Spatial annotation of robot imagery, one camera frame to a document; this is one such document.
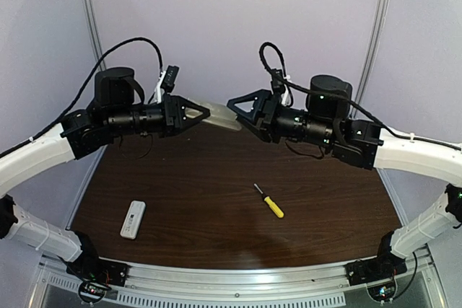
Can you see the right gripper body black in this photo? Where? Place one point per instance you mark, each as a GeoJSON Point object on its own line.
{"type": "Point", "coordinates": [266, 115]}

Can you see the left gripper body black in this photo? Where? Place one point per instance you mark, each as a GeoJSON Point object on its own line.
{"type": "Point", "coordinates": [170, 113]}

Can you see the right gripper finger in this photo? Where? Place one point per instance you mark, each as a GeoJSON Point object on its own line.
{"type": "Point", "coordinates": [249, 106]}
{"type": "Point", "coordinates": [260, 133]}

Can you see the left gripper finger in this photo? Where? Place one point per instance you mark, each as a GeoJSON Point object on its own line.
{"type": "Point", "coordinates": [187, 107]}
{"type": "Point", "coordinates": [184, 123]}

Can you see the grey remote control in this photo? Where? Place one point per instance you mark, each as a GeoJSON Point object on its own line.
{"type": "Point", "coordinates": [220, 115]}

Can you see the yellow handled screwdriver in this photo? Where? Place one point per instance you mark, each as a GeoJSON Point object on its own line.
{"type": "Point", "coordinates": [269, 202]}

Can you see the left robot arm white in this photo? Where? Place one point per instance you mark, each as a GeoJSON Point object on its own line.
{"type": "Point", "coordinates": [111, 114]}

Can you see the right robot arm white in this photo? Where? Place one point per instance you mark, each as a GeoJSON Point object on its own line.
{"type": "Point", "coordinates": [366, 144]}

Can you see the white remote control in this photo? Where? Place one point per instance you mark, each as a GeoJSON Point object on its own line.
{"type": "Point", "coordinates": [132, 222]}

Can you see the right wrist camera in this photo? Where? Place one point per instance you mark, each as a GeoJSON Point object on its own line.
{"type": "Point", "coordinates": [277, 85]}

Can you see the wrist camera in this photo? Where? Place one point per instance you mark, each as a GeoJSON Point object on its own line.
{"type": "Point", "coordinates": [170, 76]}
{"type": "Point", "coordinates": [277, 85]}

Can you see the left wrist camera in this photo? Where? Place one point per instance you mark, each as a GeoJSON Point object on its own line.
{"type": "Point", "coordinates": [170, 76]}

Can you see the right aluminium frame post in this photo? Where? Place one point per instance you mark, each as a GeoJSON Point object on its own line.
{"type": "Point", "coordinates": [372, 49]}

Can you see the aluminium frame post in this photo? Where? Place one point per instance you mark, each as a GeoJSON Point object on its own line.
{"type": "Point", "coordinates": [372, 49]}
{"type": "Point", "coordinates": [89, 13]}

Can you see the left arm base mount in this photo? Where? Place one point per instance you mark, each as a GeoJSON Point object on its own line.
{"type": "Point", "coordinates": [110, 273]}

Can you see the left aluminium frame post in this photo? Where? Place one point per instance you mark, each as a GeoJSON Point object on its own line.
{"type": "Point", "coordinates": [89, 13]}

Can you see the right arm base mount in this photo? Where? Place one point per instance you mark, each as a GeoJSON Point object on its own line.
{"type": "Point", "coordinates": [374, 269]}

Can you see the aluminium front rail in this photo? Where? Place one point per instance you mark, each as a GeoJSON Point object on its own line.
{"type": "Point", "coordinates": [309, 286]}

